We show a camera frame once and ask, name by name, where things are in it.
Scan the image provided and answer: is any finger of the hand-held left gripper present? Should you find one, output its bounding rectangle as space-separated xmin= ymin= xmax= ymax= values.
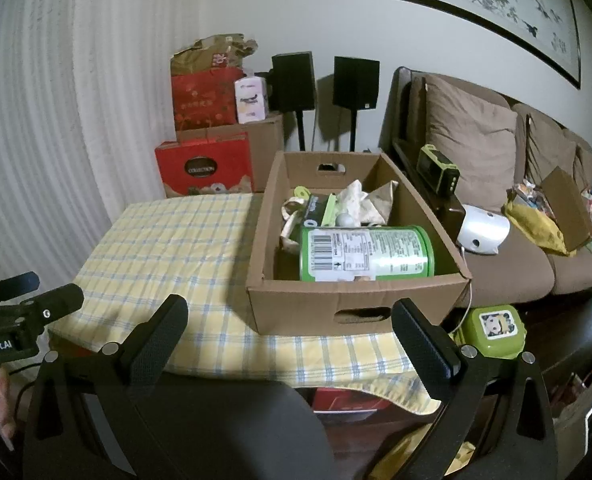
xmin=0 ymin=271 xmax=41 ymax=312
xmin=0 ymin=283 xmax=85 ymax=337

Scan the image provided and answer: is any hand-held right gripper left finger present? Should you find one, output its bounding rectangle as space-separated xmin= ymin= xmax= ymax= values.
xmin=23 ymin=295 xmax=188 ymax=480

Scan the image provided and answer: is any dark wooden table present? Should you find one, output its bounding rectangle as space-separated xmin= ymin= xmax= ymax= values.
xmin=518 ymin=275 xmax=592 ymax=386

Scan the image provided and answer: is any cardboard box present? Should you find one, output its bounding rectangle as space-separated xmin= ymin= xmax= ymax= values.
xmin=246 ymin=150 xmax=473 ymax=337

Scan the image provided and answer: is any person's left hand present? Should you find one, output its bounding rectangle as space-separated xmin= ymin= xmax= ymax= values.
xmin=0 ymin=367 xmax=18 ymax=440

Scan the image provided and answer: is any yellow cloth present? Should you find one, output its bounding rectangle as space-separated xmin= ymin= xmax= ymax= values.
xmin=505 ymin=201 xmax=572 ymax=257

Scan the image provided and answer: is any red carton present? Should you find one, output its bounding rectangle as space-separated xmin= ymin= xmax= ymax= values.
xmin=310 ymin=385 xmax=394 ymax=413

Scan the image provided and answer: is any black speaker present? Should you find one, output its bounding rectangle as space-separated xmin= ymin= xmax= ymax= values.
xmin=333 ymin=56 xmax=381 ymax=110
xmin=271 ymin=51 xmax=317 ymax=112

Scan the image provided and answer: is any grey chair back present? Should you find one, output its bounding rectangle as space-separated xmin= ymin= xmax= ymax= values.
xmin=141 ymin=374 xmax=334 ymax=480

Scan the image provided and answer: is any torn brown paper bag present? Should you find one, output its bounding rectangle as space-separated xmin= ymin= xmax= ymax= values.
xmin=170 ymin=34 xmax=259 ymax=78

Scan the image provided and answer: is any yellow checkered tablecloth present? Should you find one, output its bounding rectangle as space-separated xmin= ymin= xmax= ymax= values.
xmin=46 ymin=192 xmax=444 ymax=416

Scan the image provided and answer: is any large brown cushion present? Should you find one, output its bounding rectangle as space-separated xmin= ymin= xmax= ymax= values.
xmin=423 ymin=75 xmax=519 ymax=200

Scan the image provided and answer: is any red gift box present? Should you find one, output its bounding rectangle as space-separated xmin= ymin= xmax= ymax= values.
xmin=155 ymin=132 xmax=255 ymax=200

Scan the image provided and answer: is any white curtain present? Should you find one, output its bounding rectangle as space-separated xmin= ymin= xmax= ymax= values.
xmin=0 ymin=0 xmax=177 ymax=291

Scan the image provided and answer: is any brown sofa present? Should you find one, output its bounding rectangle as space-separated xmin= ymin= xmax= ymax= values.
xmin=378 ymin=66 xmax=592 ymax=308

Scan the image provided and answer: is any cardboard piece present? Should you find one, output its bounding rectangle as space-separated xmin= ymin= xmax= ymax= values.
xmin=540 ymin=166 xmax=592 ymax=253

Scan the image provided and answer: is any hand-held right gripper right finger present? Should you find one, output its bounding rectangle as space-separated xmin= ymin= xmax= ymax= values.
xmin=391 ymin=297 xmax=559 ymax=480

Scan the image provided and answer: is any green tin can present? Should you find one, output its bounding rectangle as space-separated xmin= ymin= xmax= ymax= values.
xmin=297 ymin=225 xmax=438 ymax=283

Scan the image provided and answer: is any large brown carton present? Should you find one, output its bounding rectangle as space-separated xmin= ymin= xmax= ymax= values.
xmin=176 ymin=114 xmax=284 ymax=193

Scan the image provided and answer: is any red gift bag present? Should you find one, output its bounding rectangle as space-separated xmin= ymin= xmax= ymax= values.
xmin=171 ymin=66 xmax=244 ymax=132

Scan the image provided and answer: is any white tissue pack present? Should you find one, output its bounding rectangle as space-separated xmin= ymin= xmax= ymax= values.
xmin=234 ymin=76 xmax=268 ymax=125

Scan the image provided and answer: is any white cable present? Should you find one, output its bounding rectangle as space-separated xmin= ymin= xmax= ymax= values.
xmin=448 ymin=244 xmax=473 ymax=335

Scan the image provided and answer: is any green black radio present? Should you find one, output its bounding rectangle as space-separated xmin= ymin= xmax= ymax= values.
xmin=416 ymin=144 xmax=460 ymax=196

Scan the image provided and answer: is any green panda lunch box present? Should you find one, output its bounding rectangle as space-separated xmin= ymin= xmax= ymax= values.
xmin=458 ymin=305 xmax=527 ymax=360

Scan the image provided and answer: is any white appliance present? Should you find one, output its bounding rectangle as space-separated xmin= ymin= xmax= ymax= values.
xmin=457 ymin=204 xmax=512 ymax=256

